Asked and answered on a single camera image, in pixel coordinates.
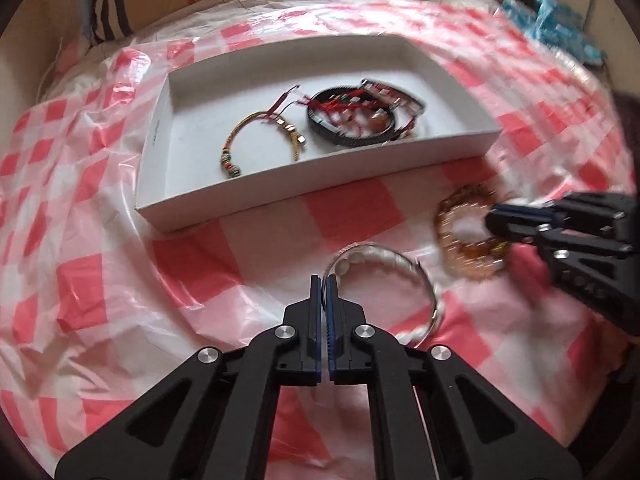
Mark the silver bangle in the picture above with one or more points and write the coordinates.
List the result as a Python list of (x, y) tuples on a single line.
[(430, 285)]

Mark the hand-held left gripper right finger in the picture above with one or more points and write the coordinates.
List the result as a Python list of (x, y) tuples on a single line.
[(331, 315)]

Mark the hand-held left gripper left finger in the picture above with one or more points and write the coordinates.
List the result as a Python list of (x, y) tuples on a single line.
[(315, 310)]

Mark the white cardboard box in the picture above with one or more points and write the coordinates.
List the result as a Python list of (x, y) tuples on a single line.
[(210, 125)]

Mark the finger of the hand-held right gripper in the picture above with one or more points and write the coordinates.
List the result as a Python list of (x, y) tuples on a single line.
[(585, 265), (525, 214)]

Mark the blue plastic bag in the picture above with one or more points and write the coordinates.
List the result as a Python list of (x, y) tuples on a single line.
[(550, 22)]

